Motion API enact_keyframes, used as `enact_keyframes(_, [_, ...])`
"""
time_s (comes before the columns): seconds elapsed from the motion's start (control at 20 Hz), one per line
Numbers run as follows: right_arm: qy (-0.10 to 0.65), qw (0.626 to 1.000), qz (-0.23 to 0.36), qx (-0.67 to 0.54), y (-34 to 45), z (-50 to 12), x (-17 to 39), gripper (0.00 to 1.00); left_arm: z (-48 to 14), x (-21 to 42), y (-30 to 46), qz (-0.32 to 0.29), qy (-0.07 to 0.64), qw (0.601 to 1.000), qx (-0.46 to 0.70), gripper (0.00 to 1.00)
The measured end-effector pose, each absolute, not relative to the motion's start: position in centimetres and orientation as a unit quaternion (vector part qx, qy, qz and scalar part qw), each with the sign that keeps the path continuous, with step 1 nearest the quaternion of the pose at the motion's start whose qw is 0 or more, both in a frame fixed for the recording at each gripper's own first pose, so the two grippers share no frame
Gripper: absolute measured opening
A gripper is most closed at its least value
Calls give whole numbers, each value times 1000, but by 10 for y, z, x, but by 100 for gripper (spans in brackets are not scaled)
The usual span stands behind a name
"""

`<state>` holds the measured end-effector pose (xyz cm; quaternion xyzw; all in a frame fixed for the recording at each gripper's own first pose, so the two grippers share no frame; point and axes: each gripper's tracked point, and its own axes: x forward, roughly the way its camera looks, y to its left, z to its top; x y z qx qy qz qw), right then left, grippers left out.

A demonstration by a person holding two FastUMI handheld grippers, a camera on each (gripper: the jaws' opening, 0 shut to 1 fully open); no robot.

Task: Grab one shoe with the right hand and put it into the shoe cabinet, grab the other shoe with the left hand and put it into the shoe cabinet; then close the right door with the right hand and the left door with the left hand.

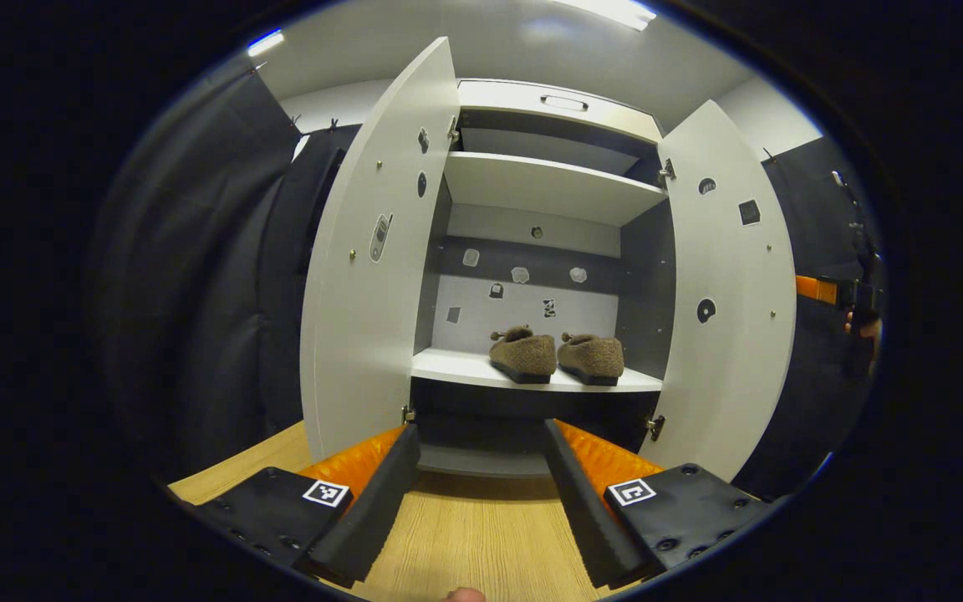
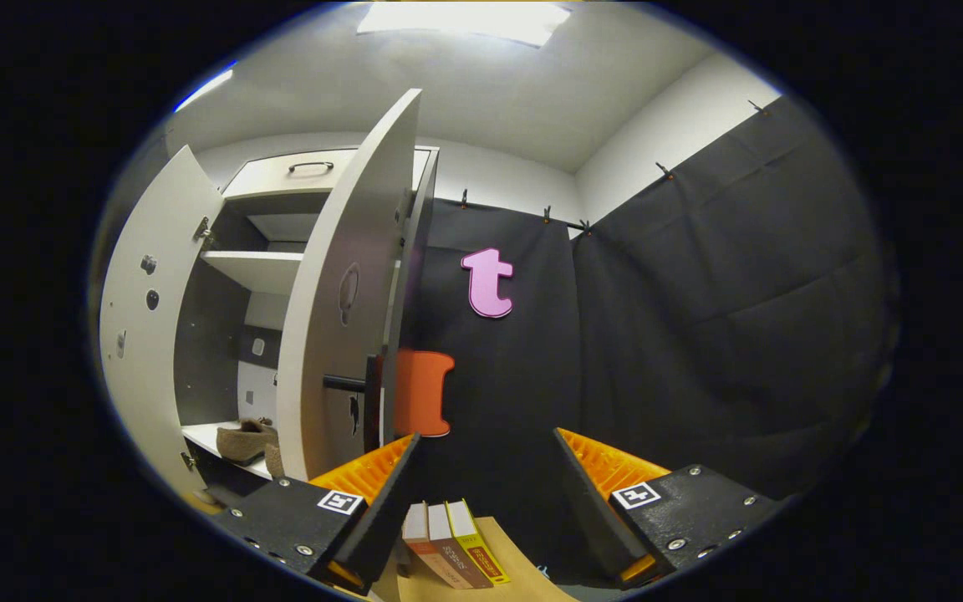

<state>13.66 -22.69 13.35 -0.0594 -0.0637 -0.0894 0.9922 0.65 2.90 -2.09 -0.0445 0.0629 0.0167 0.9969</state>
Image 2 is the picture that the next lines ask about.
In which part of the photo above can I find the ceiling panel light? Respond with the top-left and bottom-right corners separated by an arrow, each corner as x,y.
356,0 -> 573,47

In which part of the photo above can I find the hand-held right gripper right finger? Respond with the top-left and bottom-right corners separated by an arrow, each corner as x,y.
552,427 -> 783,596

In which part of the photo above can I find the white cabinet drawer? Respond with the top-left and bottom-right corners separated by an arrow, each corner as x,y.
222,148 -> 432,202

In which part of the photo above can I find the brown book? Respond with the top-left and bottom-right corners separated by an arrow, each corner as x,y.
427,502 -> 492,590

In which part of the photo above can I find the yellow book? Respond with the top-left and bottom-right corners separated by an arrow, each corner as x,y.
446,499 -> 512,586

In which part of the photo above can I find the white shoe cabinet door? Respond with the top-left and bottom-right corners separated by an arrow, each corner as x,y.
277,88 -> 424,483
97,145 -> 226,496

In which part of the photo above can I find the white shoe cabinet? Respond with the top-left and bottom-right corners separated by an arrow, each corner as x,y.
174,146 -> 441,503

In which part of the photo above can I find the ceiling strip light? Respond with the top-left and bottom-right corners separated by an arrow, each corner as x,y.
174,63 -> 237,114

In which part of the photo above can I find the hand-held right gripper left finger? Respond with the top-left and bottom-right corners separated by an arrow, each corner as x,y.
207,432 -> 424,596

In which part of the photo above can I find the black backdrop cloth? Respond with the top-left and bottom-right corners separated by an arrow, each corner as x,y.
402,196 -> 591,586
572,92 -> 896,503

